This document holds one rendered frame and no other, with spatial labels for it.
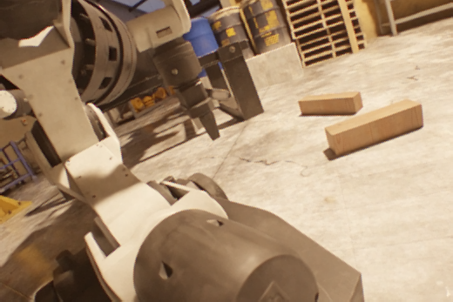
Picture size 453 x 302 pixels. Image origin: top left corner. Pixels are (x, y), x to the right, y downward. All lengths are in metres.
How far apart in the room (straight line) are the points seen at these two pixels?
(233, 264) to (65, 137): 0.51
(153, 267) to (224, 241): 0.08
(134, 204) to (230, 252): 0.25
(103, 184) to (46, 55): 0.29
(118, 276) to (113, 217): 0.12
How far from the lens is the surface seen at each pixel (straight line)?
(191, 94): 0.47
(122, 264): 0.33
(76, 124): 0.61
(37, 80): 0.56
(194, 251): 0.23
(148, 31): 0.47
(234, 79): 1.88
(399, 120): 1.07
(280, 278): 0.21
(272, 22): 3.70
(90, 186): 0.51
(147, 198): 0.42
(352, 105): 1.38
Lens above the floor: 0.50
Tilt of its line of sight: 17 degrees down
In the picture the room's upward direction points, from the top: 23 degrees counter-clockwise
